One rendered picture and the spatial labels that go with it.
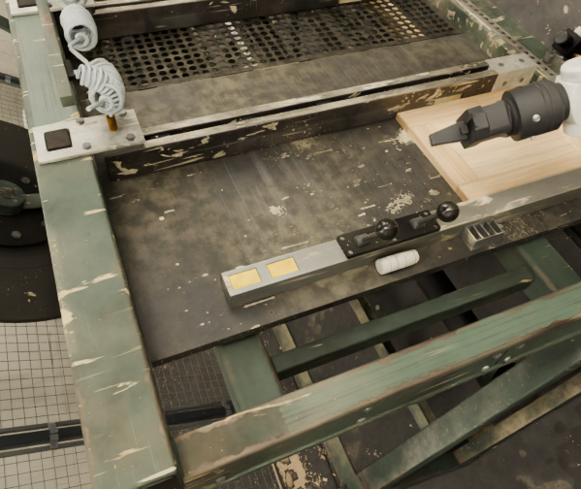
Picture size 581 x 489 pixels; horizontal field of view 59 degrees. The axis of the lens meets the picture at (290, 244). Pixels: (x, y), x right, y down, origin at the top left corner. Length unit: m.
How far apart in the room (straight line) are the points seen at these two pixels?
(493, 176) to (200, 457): 0.83
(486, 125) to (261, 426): 0.58
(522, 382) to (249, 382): 0.88
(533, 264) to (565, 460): 1.37
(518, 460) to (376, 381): 1.72
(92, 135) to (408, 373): 0.71
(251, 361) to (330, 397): 0.17
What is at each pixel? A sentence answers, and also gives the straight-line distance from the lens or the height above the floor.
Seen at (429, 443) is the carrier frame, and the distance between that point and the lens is 1.72.
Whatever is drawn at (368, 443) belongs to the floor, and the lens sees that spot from 2.90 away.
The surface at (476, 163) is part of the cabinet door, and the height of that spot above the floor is 1.16.
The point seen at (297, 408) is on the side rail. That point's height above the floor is 1.68.
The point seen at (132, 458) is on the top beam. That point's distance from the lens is 0.70.
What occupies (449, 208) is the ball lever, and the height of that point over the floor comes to 1.45.
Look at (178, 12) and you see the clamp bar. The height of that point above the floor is 1.57.
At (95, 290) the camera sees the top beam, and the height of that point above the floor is 1.90.
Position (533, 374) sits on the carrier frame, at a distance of 1.54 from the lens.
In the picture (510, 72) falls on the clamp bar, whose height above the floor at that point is 0.99.
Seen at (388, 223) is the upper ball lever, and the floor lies 1.55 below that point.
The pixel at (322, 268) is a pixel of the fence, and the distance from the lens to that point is 0.90.
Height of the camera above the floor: 2.21
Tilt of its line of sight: 42 degrees down
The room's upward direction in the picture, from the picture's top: 82 degrees counter-clockwise
